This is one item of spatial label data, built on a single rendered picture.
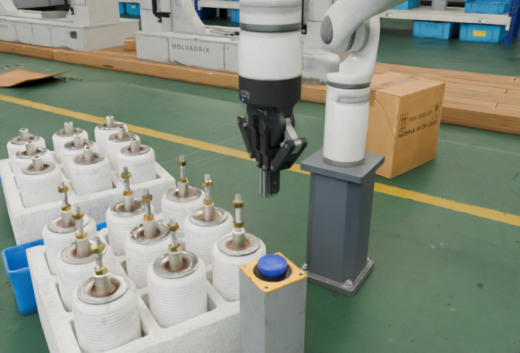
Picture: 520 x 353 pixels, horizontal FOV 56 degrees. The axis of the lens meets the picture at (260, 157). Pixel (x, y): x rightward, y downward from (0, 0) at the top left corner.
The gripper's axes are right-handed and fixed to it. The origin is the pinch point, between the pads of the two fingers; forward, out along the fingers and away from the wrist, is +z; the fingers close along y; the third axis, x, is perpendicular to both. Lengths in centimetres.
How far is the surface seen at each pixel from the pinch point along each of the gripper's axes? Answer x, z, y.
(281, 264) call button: 1.0, 11.9, 1.7
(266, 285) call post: -2.1, 13.4, 2.8
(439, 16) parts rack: 371, 24, -275
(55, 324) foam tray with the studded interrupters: -26.1, 26.9, -21.5
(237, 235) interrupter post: 3.9, 17.3, -16.0
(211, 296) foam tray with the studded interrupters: -1.9, 26.9, -15.0
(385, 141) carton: 90, 32, -65
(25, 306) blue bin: -29, 42, -51
